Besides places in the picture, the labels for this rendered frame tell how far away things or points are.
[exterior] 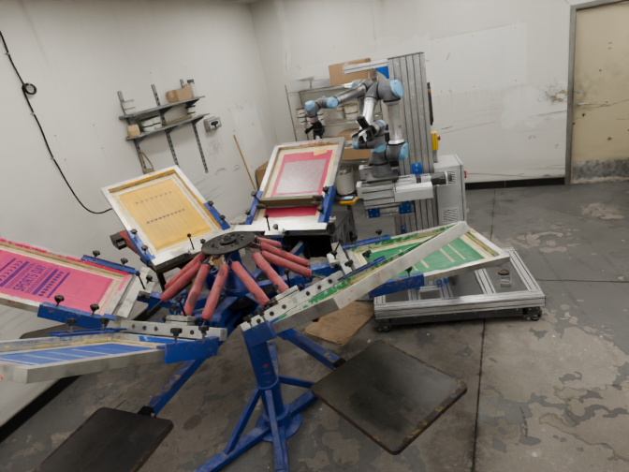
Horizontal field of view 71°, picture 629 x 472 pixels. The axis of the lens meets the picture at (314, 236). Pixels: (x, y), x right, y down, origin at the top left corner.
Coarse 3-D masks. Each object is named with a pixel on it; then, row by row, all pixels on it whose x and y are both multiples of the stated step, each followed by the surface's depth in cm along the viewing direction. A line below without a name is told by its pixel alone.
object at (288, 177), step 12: (288, 156) 342; (300, 156) 337; (288, 168) 335; (300, 168) 330; (276, 180) 332; (288, 180) 327; (276, 192) 325; (288, 192) 320; (264, 216) 315; (276, 216) 311
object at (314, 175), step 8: (312, 152) 336; (328, 152) 330; (312, 160) 331; (320, 160) 327; (328, 160) 324; (304, 168) 329; (312, 168) 326; (320, 168) 323; (304, 176) 324; (312, 176) 321; (320, 176) 318; (304, 184) 319; (312, 184) 316; (320, 184) 313; (296, 192) 318; (304, 192) 314; (312, 192) 312; (320, 192) 309; (296, 208) 309; (304, 208) 306; (312, 208) 303
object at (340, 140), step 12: (276, 144) 351; (288, 144) 345; (300, 144) 340; (312, 144) 337; (324, 144) 334; (276, 156) 345; (336, 156) 318; (336, 168) 312; (264, 180) 332; (336, 180) 310; (264, 192) 327
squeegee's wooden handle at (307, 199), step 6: (264, 198) 310; (270, 198) 308; (276, 198) 306; (282, 198) 304; (288, 198) 302; (294, 198) 300; (300, 198) 298; (306, 198) 296; (312, 198) 294; (270, 204) 312; (276, 204) 310; (282, 204) 309; (288, 204) 307; (294, 204) 305
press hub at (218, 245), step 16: (224, 240) 238; (240, 240) 239; (224, 256) 241; (240, 256) 244; (224, 288) 246; (240, 288) 242; (240, 304) 236; (240, 320) 241; (256, 352) 261; (256, 368) 266; (272, 368) 271; (256, 384) 274; (272, 384) 272; (288, 416) 282; (288, 432) 279
